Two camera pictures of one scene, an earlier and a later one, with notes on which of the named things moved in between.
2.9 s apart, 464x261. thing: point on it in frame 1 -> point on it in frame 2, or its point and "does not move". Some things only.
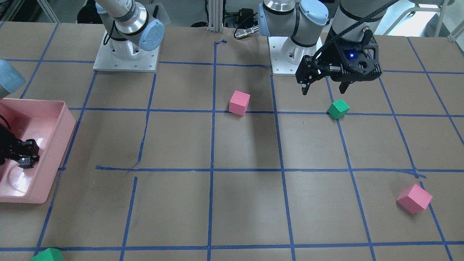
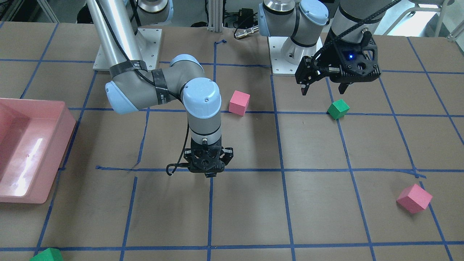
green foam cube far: [338, 109] does not move
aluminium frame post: [215, 13] does not move
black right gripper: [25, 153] -> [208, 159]
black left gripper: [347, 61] does not move
